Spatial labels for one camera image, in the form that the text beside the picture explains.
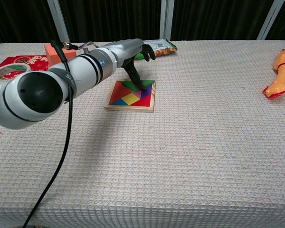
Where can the purple parallelogram tangram piece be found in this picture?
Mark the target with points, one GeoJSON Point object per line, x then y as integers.
{"type": "Point", "coordinates": [147, 93]}

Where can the colourful tangram puzzle tray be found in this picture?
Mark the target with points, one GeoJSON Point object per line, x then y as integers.
{"type": "Point", "coordinates": [133, 108]}

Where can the aluminium frame post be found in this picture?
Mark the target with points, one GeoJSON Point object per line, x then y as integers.
{"type": "Point", "coordinates": [167, 20]}
{"type": "Point", "coordinates": [59, 21]}
{"type": "Point", "coordinates": [270, 20]}

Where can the yellow square tangram piece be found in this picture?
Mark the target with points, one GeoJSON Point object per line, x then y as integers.
{"type": "Point", "coordinates": [131, 99]}

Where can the orange foam cube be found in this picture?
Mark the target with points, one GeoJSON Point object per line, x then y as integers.
{"type": "Point", "coordinates": [52, 54]}

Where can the beige woven tablecloth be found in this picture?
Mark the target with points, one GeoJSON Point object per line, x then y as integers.
{"type": "Point", "coordinates": [180, 154]}

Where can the orange rubber chicken toy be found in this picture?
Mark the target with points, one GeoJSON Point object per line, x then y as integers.
{"type": "Point", "coordinates": [281, 78]}

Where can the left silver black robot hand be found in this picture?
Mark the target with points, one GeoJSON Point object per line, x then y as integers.
{"type": "Point", "coordinates": [128, 48]}

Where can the blue wooden tangram triangle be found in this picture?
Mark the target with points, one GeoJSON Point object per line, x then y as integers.
{"type": "Point", "coordinates": [120, 102]}

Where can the green triangle block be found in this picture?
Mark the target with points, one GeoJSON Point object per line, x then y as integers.
{"type": "Point", "coordinates": [128, 85]}

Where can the red spiral notebook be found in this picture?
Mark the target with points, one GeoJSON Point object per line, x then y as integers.
{"type": "Point", "coordinates": [35, 63]}

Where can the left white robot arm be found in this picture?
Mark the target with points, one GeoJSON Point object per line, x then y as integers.
{"type": "Point", "coordinates": [38, 95]}

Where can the green snack packet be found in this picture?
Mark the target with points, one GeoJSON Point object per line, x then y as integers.
{"type": "Point", "coordinates": [161, 46]}

